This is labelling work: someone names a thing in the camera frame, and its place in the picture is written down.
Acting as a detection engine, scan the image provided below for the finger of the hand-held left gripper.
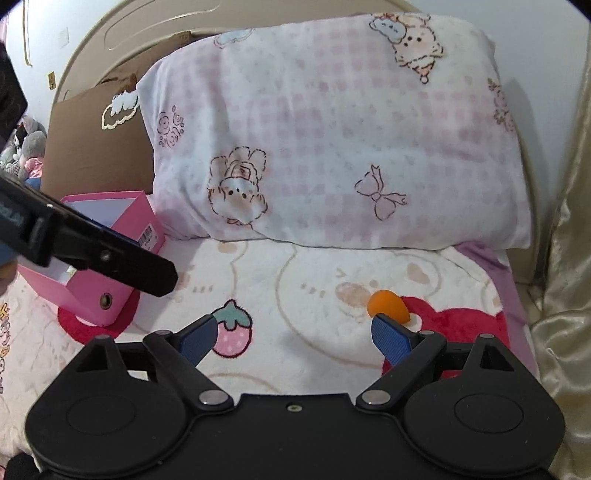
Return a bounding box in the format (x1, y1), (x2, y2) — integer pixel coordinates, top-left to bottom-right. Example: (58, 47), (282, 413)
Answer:
(92, 222), (140, 245)
(46, 202), (179, 297)

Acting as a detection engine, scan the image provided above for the grey plush toy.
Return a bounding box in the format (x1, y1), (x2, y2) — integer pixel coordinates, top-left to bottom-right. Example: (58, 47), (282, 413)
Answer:
(18, 115), (48, 181)

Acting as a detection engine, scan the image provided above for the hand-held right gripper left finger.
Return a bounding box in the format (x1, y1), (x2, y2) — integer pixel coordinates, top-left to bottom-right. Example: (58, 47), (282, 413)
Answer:
(74, 315), (234, 409)

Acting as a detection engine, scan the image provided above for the brown pillow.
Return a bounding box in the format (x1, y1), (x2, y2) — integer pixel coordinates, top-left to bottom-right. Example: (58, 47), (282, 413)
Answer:
(41, 30), (195, 202)

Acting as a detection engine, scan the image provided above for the black and white plush toy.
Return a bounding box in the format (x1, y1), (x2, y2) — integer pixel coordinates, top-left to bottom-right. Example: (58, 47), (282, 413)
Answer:
(0, 129), (27, 168)

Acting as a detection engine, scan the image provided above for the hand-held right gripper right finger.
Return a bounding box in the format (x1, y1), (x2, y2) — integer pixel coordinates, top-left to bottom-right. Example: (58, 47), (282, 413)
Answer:
(355, 314), (515, 409)

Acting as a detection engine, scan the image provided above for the pink checkered pillow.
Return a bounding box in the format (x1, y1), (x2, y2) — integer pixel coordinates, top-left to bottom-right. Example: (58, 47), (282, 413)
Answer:
(136, 11), (534, 252)

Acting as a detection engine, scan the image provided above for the small orange ball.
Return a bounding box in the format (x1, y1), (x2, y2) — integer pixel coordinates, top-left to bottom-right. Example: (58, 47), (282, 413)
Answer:
(367, 290), (410, 325)

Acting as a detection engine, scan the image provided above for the gold curtain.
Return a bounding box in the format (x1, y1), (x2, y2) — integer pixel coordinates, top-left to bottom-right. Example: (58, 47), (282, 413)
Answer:
(526, 60), (591, 480)

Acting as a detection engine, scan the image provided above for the pink cardboard box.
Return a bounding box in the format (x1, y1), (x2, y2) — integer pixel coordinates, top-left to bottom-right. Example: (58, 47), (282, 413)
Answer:
(18, 191), (167, 328)

